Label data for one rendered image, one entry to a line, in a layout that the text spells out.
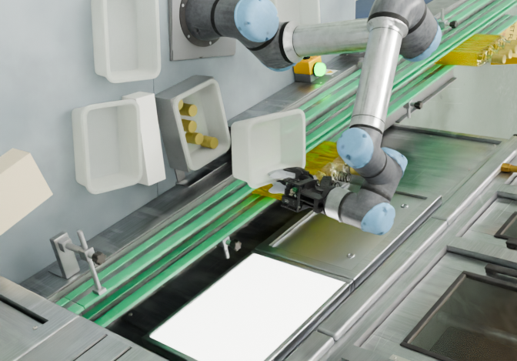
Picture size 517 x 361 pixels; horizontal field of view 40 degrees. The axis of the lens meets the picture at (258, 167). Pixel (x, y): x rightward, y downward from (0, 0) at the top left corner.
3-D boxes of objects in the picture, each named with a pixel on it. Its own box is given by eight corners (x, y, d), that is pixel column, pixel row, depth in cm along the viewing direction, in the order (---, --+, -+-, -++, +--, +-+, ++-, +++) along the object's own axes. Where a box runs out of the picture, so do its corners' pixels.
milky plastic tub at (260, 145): (221, 117, 173) (248, 121, 168) (280, 104, 189) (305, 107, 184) (224, 185, 178) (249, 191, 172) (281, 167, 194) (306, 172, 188)
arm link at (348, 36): (245, 13, 200) (429, -12, 168) (272, 41, 211) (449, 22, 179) (235, 50, 196) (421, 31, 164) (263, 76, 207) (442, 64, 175)
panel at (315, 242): (143, 346, 174) (245, 398, 152) (140, 337, 172) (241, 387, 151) (347, 183, 231) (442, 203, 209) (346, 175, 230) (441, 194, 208)
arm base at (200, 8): (185, -16, 192) (211, -14, 186) (224, -14, 204) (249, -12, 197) (183, 40, 196) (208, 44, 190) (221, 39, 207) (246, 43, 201)
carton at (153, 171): (134, 182, 193) (148, 185, 189) (121, 96, 185) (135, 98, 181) (151, 175, 197) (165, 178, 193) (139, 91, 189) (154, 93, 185)
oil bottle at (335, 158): (285, 168, 221) (341, 179, 207) (283, 152, 219) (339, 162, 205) (296, 160, 225) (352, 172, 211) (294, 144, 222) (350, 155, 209)
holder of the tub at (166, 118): (174, 185, 204) (192, 189, 199) (151, 96, 193) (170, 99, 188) (214, 159, 215) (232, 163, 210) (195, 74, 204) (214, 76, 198)
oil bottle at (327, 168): (274, 175, 217) (330, 188, 204) (271, 159, 215) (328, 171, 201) (285, 167, 221) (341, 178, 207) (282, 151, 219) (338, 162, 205)
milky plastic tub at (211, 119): (171, 168, 202) (191, 174, 196) (151, 96, 192) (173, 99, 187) (211, 144, 213) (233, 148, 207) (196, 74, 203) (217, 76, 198)
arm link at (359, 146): (411, -39, 160) (371, 159, 145) (428, -12, 168) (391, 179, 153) (365, -32, 166) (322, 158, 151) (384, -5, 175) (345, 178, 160)
